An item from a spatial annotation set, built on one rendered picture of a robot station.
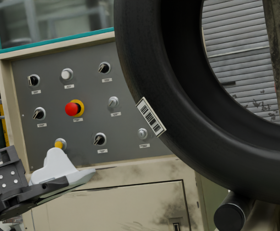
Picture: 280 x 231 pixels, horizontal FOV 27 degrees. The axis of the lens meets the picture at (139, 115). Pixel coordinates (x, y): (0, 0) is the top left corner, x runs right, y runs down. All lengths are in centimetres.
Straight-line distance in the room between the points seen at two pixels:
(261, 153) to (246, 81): 948
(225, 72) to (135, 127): 879
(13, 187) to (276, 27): 64
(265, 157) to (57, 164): 29
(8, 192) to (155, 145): 90
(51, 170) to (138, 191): 83
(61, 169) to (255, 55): 948
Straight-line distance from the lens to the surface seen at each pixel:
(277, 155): 82
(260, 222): 96
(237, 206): 85
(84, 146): 169
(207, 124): 82
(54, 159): 80
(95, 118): 166
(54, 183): 77
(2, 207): 76
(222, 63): 1039
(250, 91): 1027
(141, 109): 88
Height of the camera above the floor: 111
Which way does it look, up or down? 3 degrees down
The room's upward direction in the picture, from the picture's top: 9 degrees counter-clockwise
